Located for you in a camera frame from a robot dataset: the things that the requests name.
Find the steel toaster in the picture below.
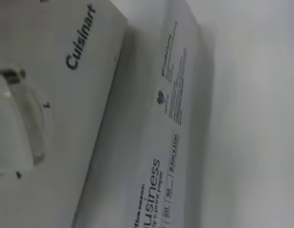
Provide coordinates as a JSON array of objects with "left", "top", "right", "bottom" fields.
[{"left": 0, "top": 0, "right": 129, "bottom": 228}]

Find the white flat box with print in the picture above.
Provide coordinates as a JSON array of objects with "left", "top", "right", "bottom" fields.
[{"left": 71, "top": 0, "right": 217, "bottom": 228}]

